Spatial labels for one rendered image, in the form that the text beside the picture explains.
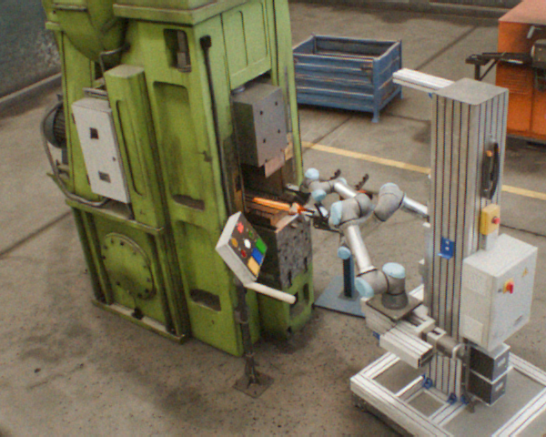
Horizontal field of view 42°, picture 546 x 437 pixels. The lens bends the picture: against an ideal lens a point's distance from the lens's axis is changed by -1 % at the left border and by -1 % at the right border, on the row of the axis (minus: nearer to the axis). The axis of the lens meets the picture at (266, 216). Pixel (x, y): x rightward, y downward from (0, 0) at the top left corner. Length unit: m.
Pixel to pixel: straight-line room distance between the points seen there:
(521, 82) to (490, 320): 4.04
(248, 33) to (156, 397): 2.36
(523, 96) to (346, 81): 1.96
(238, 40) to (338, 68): 4.03
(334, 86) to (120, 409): 4.75
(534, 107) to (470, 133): 4.12
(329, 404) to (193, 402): 0.87
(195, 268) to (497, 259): 2.07
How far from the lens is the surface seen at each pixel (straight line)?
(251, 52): 4.32
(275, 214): 4.55
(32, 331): 5.70
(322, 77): 8.28
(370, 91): 8.09
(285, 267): 4.70
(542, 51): 7.09
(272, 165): 4.41
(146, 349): 5.21
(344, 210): 3.88
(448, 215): 3.64
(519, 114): 7.53
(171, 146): 4.42
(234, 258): 3.96
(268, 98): 4.26
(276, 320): 4.97
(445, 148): 3.49
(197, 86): 4.00
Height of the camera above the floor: 3.29
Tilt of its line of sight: 31 degrees down
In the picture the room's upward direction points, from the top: 6 degrees counter-clockwise
